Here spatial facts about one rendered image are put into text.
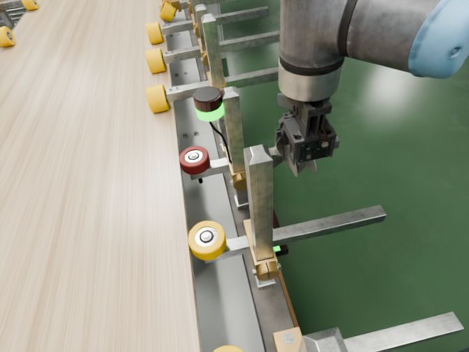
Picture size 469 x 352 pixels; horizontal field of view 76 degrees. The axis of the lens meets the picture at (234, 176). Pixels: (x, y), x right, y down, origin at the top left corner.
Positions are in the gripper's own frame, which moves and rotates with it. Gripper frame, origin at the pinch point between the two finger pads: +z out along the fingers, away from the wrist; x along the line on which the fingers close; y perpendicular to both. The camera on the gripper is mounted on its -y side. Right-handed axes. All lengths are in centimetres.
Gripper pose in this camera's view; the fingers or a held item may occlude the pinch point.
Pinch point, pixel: (296, 165)
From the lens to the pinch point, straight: 63.8
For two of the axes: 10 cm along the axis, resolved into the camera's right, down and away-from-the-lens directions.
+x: 9.8, -2.1, 0.6
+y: 2.0, 7.3, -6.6
